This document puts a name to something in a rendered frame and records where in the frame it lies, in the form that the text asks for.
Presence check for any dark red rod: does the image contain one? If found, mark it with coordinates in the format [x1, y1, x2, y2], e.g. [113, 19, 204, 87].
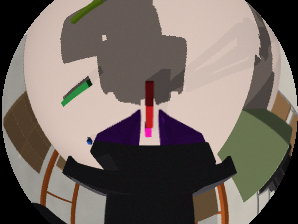
[145, 81, 154, 128]

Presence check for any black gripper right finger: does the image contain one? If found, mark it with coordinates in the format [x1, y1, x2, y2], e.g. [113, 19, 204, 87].
[158, 109, 206, 145]

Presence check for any small blue block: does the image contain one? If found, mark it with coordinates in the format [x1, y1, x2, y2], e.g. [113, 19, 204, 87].
[86, 138, 93, 145]

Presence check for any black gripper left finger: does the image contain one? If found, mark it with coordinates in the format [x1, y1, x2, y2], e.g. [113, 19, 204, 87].
[94, 109, 141, 145]

